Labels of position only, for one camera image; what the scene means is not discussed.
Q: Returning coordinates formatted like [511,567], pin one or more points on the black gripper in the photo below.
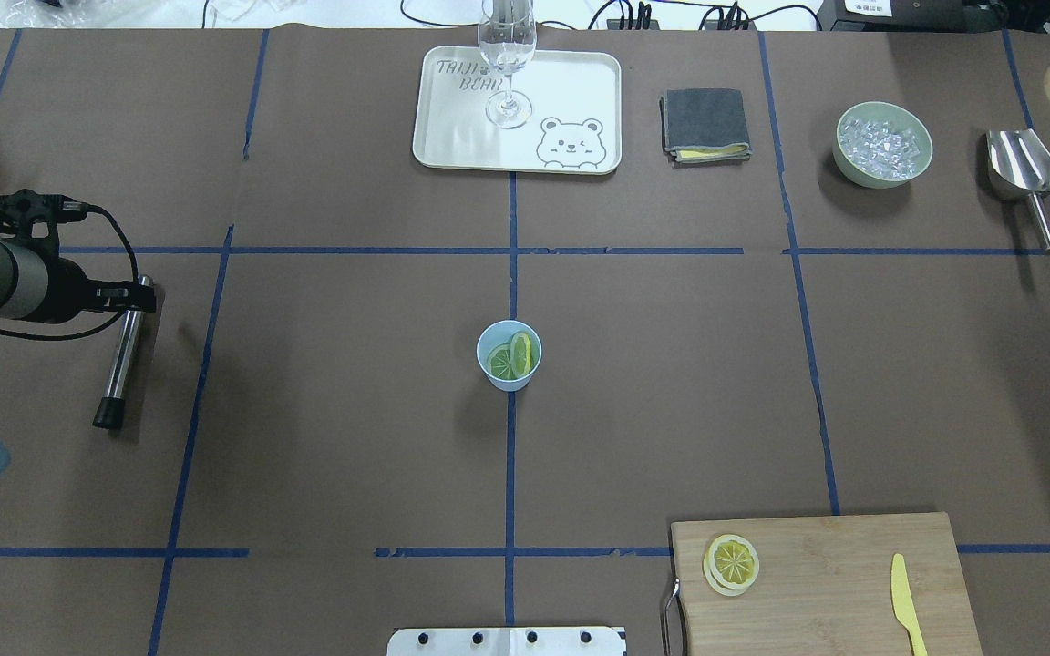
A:
[71,293]

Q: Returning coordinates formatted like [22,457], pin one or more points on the steel muddler with black tip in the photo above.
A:
[111,410]

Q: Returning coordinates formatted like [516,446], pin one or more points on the light blue plastic cup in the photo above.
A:
[500,333]

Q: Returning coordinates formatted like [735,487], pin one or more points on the green lime slice in cup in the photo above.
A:
[500,363]

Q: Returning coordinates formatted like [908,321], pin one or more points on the lemon slice on board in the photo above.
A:
[731,565]

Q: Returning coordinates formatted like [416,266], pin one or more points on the clear wine glass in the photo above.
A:
[507,39]

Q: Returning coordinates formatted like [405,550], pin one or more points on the cream bear tray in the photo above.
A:
[565,115]

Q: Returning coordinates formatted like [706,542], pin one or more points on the black power strip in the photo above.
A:
[635,16]

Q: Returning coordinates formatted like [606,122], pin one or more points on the grey folded cloth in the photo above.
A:
[704,125]

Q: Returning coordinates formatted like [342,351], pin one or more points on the green bowl of ice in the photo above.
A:
[881,146]

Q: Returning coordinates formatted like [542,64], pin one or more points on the wooden cutting board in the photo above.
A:
[824,588]

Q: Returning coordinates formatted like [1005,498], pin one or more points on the black box with label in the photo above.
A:
[909,16]

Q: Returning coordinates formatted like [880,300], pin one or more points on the yellow plastic knife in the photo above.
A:
[903,606]

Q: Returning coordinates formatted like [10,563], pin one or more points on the metal ice scoop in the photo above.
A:
[1019,169]

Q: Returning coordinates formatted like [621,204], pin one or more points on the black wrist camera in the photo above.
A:
[30,219]

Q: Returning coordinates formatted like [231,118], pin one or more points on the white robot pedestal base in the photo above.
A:
[554,640]

